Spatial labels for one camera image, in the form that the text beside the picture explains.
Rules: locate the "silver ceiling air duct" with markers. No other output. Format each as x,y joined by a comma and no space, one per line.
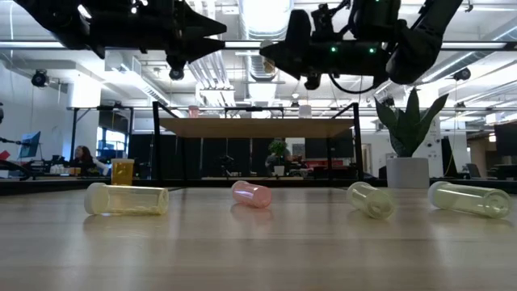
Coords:
266,20

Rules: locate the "black partition wall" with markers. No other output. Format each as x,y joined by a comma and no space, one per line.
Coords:
210,157

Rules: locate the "white plant pot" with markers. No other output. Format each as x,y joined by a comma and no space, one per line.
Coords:
408,174

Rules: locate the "wide orange pill bottle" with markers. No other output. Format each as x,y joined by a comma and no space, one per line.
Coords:
122,174

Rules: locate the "long green vial with tablets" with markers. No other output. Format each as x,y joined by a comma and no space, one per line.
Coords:
472,200

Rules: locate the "short green vial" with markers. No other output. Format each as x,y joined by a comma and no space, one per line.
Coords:
369,200

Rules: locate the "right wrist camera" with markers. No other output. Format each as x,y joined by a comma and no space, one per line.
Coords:
327,20

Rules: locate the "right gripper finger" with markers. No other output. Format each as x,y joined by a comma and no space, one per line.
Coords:
299,26
282,56

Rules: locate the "pink vial white cap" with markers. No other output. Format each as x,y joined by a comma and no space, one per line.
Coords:
252,195

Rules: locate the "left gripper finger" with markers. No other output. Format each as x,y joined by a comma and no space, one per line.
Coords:
200,24
202,48

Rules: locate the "small potted plant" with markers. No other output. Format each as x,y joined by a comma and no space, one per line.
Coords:
278,146

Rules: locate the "small white pill bottle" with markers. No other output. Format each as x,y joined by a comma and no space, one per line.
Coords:
305,112

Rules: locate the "person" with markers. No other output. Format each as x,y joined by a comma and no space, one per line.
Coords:
82,157

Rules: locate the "black background rig frame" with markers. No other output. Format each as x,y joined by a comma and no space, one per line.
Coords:
73,137

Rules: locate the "wooden shelf black metal legs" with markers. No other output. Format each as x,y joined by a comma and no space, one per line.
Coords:
258,127

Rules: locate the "blue lit monitor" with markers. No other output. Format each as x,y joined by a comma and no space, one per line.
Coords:
31,144

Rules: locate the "green snake plant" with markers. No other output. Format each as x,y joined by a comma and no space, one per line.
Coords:
410,129

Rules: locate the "red and black device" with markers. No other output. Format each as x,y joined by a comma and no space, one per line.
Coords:
4,155

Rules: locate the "black ceiling spotlight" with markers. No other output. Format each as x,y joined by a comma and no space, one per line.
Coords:
39,78
461,74
176,74
313,82

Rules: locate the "black aluminium table frame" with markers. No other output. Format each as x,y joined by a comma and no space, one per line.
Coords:
40,186

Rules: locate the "long yellow vial white cap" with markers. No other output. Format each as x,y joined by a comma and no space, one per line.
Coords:
129,200

